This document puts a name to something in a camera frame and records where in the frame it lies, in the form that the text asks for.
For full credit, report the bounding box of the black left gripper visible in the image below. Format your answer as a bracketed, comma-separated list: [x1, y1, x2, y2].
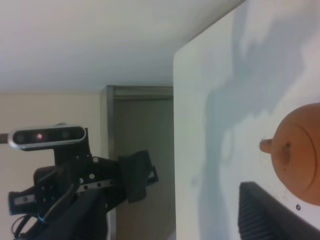
[8, 128, 159, 240]

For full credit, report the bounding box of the brown clay teapot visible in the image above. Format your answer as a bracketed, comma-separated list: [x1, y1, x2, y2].
[259, 103, 320, 206]

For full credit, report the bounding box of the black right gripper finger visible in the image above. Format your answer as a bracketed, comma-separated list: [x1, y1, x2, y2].
[238, 182, 320, 240]

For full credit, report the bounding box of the grey wrist depth camera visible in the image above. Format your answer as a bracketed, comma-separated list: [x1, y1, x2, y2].
[7, 124, 87, 151]

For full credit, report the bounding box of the grey door frame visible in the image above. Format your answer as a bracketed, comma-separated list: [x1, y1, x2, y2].
[100, 85, 176, 240]

